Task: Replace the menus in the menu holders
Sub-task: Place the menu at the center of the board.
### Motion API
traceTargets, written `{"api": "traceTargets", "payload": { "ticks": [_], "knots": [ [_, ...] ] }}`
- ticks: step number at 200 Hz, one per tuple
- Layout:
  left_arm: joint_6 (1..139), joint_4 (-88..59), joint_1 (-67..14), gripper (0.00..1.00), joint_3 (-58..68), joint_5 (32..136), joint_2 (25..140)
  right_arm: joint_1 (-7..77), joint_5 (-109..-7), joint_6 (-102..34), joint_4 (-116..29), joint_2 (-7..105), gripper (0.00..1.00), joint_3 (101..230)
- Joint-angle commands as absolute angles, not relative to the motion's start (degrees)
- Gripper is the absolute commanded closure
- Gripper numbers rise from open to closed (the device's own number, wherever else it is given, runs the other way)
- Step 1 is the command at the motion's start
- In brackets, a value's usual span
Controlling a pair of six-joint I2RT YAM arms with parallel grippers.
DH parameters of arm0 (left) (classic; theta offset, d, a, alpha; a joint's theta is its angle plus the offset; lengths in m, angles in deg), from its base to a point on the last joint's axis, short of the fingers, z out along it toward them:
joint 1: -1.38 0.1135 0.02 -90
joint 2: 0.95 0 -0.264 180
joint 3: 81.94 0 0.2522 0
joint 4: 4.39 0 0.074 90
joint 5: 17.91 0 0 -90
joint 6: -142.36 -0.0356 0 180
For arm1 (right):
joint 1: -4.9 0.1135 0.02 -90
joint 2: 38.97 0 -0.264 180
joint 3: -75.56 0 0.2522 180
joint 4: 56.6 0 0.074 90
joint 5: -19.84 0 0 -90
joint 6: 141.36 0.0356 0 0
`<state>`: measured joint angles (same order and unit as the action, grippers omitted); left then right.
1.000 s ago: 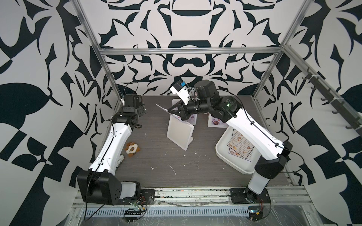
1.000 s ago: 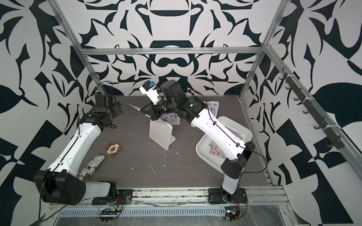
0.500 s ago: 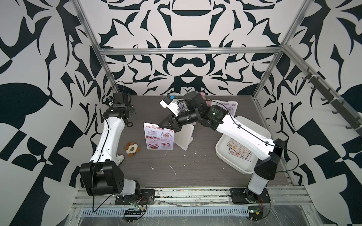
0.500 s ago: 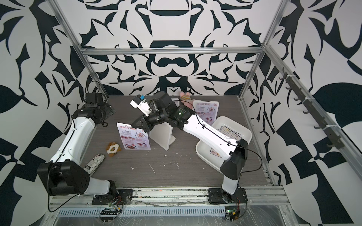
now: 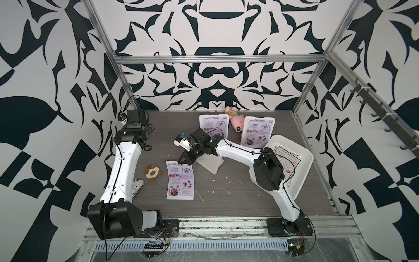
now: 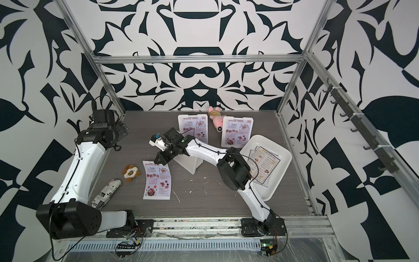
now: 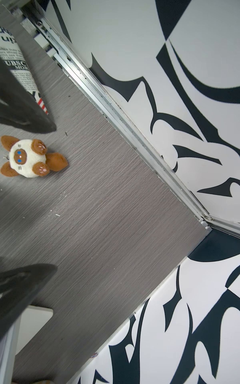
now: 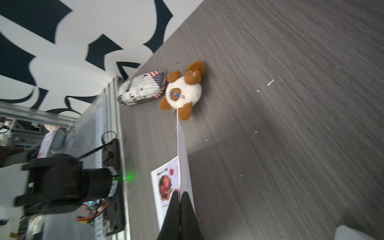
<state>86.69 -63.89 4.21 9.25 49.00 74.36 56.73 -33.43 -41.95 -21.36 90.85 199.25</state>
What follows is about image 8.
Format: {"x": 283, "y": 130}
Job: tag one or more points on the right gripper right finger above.
{"x": 189, "y": 225}

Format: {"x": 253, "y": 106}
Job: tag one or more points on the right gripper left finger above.
{"x": 171, "y": 226}

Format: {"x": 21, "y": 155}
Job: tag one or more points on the pink special menu sheet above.
{"x": 172, "y": 176}

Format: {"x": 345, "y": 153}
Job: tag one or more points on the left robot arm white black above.
{"x": 59, "y": 185}

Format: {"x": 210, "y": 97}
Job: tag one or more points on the brown white plush toy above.
{"x": 184, "y": 91}

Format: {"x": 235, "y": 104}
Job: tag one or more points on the white plastic tray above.
{"x": 345, "y": 233}

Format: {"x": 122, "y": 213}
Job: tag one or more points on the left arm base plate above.
{"x": 114, "y": 215}

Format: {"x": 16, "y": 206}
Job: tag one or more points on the left circuit board with wires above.
{"x": 94, "y": 209}

